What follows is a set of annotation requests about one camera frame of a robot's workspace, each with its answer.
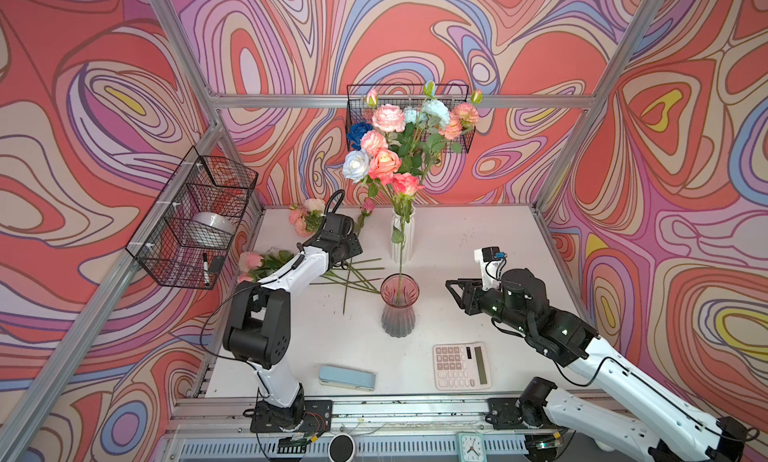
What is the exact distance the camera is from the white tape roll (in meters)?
0.71

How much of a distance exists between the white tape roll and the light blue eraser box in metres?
0.43

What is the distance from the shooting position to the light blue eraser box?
0.78m

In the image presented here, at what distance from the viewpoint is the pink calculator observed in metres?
0.78
